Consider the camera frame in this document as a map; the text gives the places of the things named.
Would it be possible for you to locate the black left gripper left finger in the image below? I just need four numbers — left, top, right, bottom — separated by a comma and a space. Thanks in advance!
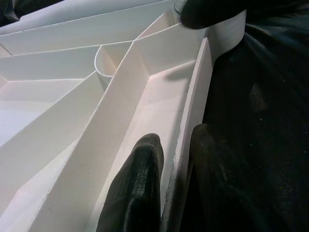
95, 132, 166, 232

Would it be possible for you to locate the black plastic cover sheet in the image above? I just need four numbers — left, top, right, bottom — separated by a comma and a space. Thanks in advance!
0, 0, 309, 232

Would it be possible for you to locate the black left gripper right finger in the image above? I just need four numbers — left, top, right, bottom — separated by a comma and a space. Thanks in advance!
190, 123, 302, 232

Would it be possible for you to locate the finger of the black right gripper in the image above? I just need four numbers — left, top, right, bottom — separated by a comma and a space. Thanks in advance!
180, 0, 247, 30

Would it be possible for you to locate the white plastic children table top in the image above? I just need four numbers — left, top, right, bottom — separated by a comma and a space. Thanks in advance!
0, 0, 247, 232

